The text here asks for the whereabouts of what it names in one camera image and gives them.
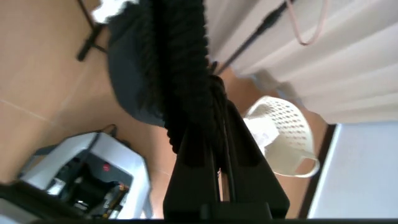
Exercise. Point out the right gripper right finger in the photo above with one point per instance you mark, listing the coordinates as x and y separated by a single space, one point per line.
255 180

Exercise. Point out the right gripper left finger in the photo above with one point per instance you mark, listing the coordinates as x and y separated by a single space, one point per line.
192 180

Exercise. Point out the black garment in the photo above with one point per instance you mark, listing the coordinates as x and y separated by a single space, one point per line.
180 62

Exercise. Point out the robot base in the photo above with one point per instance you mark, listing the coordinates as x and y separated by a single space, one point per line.
124 155

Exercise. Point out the white laundry basket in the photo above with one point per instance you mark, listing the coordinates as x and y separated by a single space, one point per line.
289 124

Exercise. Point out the pink clothes hanger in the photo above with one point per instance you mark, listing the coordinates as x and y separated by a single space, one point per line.
306 43

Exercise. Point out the black clothes rack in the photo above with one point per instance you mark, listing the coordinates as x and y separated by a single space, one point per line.
90 43

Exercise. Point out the white garment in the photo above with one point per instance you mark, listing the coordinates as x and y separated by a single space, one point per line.
261 133

